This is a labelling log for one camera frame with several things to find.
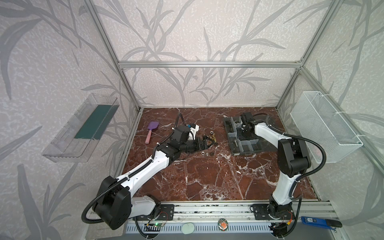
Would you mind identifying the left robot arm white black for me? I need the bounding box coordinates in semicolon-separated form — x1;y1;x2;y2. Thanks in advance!
82;136;216;230

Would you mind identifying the clear wall tray green mat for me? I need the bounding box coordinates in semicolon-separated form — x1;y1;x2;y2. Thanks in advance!
42;94;120;163

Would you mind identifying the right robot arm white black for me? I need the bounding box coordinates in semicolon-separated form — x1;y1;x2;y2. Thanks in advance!
242;121;311;220

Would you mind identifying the brass wing nut upper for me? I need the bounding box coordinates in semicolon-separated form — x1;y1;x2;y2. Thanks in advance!
211;134;217;144

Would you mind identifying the round red sticker button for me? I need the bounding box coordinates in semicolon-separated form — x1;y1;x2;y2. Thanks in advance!
218;218;229;232

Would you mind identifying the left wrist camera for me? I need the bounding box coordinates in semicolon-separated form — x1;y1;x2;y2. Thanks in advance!
172;124;200;143

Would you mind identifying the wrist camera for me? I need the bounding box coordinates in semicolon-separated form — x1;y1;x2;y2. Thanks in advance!
241;112;255;125
172;124;200;143

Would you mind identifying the blue black handheld tool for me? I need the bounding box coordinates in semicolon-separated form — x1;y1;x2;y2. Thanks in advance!
301;216;343;230

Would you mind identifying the aluminium frame post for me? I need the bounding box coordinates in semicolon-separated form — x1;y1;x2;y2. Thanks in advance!
84;0;141;111
276;0;344;110

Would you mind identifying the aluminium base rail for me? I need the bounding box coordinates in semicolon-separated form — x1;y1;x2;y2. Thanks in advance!
86;200;340;235

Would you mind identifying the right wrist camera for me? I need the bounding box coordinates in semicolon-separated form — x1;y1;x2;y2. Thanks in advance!
241;112;255;125

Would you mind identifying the aluminium frame post right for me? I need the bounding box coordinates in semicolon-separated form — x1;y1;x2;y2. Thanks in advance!
276;0;344;110

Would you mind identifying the purple pink spatula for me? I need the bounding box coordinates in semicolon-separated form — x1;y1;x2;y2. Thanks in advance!
145;121;159;145

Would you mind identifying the clear compartment organizer box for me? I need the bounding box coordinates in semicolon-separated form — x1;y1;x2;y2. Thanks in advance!
222;115;286;157

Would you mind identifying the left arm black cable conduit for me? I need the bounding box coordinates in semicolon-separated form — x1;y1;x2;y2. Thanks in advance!
80;158;154;225

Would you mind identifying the aluminium frame post left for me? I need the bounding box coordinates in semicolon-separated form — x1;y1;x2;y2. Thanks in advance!
84;0;141;111

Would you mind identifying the white wire mesh basket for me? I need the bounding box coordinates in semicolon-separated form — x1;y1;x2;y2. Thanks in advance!
291;91;363;163

